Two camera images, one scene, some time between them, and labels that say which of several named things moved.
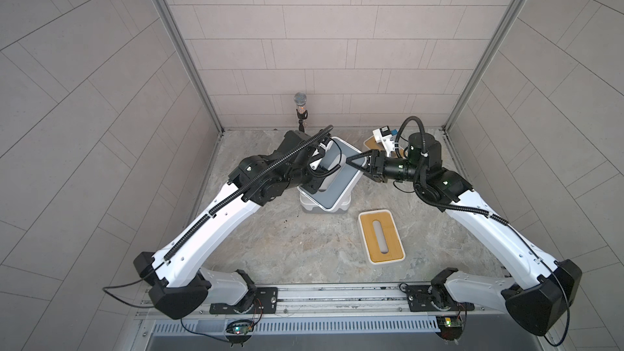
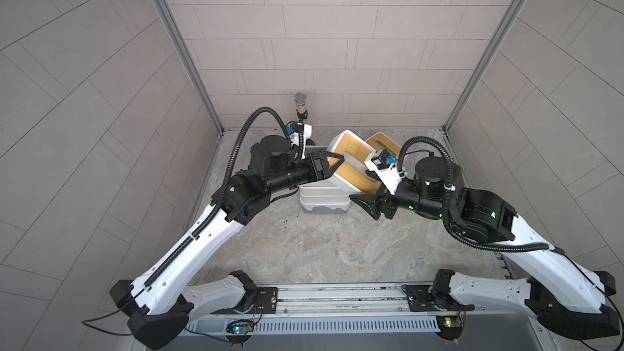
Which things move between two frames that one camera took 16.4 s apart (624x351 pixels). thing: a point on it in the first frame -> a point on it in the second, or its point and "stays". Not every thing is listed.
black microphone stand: [300, 100] stays
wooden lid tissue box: [380, 238] -> [353, 171]
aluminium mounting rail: [317, 299] stays
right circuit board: [449, 327] stays
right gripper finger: [372, 170] -> [371, 203]
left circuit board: [240, 331] stays
